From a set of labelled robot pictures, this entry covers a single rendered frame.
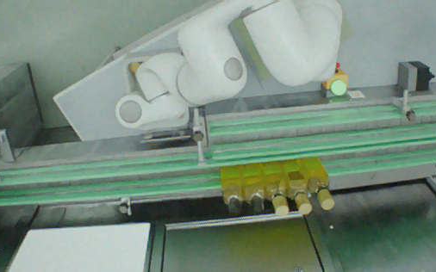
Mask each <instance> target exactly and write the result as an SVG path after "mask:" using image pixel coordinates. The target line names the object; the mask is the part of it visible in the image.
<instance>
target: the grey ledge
mask: <svg viewBox="0 0 436 272"><path fill-rule="evenodd" d="M435 166H436V164H423V165H416V166H408V167H401V168H395V169H393V170H379V171H372V172H364V173H355V174H347V175H340V176H331V177H329V179H330V185H329V190H332V189H348V188H356V187H363V186H367V185H372V184H380V183H388V182H402V181H403V180H409V179H417V178H424V177H432V178H433V179H436V167H435Z"/></svg>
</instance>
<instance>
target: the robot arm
mask: <svg viewBox="0 0 436 272"><path fill-rule="evenodd" d="M240 18H241V19H242V21H243V22H244V23H245V24H246V28H247V29H248V31H249V33H250V35H251V37H252V40H253V43H254V45H255V47H256V48H257V50H258V53H259V55H260V58H261V59H262V60H263V62H264V64H265V66H266V68H267V69H268V71H269V72H270V74H271V75H272V76H273V77H274V78H275V79H276V80H277V81H279V82H280V83H282V84H283V85H285V86H289V87H297V86H302V85H304V84H307V83H309V82H322V81H328V80H330V79H331V78H332V77H333V76H334V73H335V66H336V62H337V58H338V50H339V45H340V31H341V27H342V26H341V23H342V18H343V14H342V9H341V7H340V5H339V3H338V2H337V1H335V0H226V1H223V2H221V3H218V4H216V5H215V6H214V7H212V8H210V9H208V10H206V11H204V12H202V13H200V14H199V15H197V16H195V17H193V18H192V19H191V20H189V21H188V22H187V23H185V24H184V25H183V26H182V28H181V29H180V30H179V31H178V44H179V45H180V47H181V49H182V51H183V52H184V55H185V56H184V55H182V54H180V53H170V52H168V53H160V54H158V55H155V56H153V57H152V58H150V59H148V60H147V61H146V62H144V63H143V64H141V65H140V66H139V67H138V69H137V72H136V77H137V79H138V81H139V85H140V88H141V90H142V91H135V92H133V93H132V94H129V95H127V96H124V97H123V98H122V99H121V100H120V101H119V102H118V103H117V105H116V108H115V115H116V118H117V120H118V121H119V122H120V123H121V125H123V126H124V127H127V128H137V127H140V126H144V125H147V124H152V123H156V122H161V121H173V120H176V119H178V117H180V116H181V115H182V114H184V113H185V111H186V109H187V106H189V107H197V106H200V105H204V104H207V103H211V102H217V101H220V100H224V99H227V98H230V97H233V96H236V95H237V94H239V93H240V92H241V91H242V90H243V89H244V87H245V85H246V80H247V71H246V65H245V62H244V60H243V58H242V56H241V54H240V51H239V49H238V47H237V46H236V44H235V42H234V39H233V37H232V35H231V33H230V31H229V29H228V25H230V24H231V23H232V22H234V21H236V20H238V19H240Z"/></svg>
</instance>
